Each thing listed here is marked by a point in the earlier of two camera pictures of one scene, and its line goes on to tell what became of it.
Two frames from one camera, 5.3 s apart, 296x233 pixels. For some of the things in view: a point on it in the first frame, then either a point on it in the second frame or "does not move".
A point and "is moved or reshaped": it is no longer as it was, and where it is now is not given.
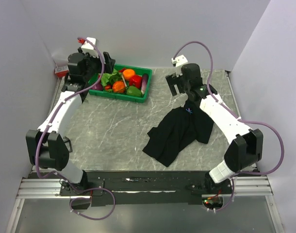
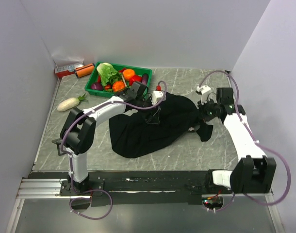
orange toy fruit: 127,73 does not move
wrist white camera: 87,47 → 157,96
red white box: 61,72 does not move
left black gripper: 109,63 → 152,116
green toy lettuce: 109,78 does not move
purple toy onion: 98,86 does not move
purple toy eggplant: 144,82 does not move
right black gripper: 173,80 → 201,106
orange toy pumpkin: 119,87 does not move
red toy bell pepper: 136,80 does not move
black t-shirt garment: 176,131 is moved or reshaped
